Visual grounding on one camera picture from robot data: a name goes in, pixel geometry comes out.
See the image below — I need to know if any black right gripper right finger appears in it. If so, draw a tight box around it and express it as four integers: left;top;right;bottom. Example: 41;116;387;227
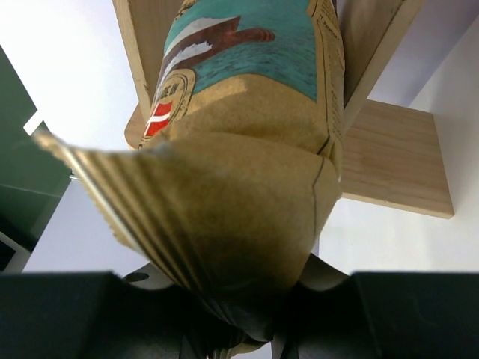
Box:
272;255;478;358

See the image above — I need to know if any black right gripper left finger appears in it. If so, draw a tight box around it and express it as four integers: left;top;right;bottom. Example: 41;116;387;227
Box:
1;273;207;358

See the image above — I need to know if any large kettle cooked chips bag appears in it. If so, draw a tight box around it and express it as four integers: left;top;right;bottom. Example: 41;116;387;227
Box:
32;0;345;356

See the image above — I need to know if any wooden two-tier shelf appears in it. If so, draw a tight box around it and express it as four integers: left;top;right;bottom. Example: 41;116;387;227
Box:
113;1;454;218

